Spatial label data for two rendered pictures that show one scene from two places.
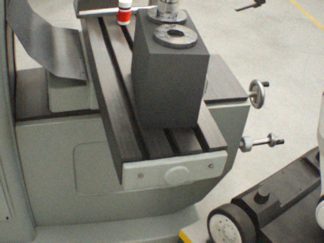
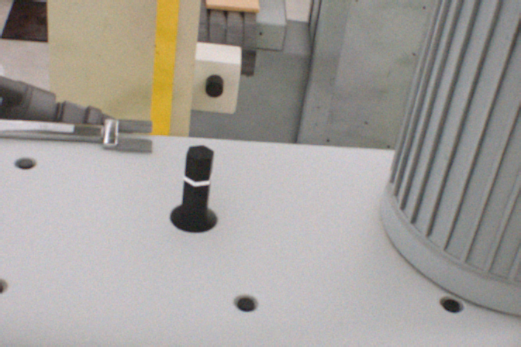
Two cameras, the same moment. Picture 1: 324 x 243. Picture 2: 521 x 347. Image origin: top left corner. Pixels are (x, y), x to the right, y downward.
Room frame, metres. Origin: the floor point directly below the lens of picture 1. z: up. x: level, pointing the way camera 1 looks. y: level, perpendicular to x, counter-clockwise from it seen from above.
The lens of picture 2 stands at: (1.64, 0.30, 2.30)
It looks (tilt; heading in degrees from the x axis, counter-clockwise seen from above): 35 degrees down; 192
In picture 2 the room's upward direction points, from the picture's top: 9 degrees clockwise
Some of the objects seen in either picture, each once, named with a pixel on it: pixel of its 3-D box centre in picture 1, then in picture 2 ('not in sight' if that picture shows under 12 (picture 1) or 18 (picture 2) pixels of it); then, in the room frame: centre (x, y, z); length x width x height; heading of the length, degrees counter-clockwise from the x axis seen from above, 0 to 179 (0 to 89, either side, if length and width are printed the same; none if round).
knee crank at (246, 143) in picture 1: (262, 141); not in sight; (1.20, -0.39, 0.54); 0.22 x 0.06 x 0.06; 111
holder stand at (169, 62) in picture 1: (166, 61); not in sight; (0.81, 0.01, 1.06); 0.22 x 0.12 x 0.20; 14
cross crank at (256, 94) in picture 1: (249, 94); not in sight; (1.32, -0.31, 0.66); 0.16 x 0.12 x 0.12; 111
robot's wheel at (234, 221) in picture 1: (230, 231); not in sight; (0.78, -0.27, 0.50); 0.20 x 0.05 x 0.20; 40
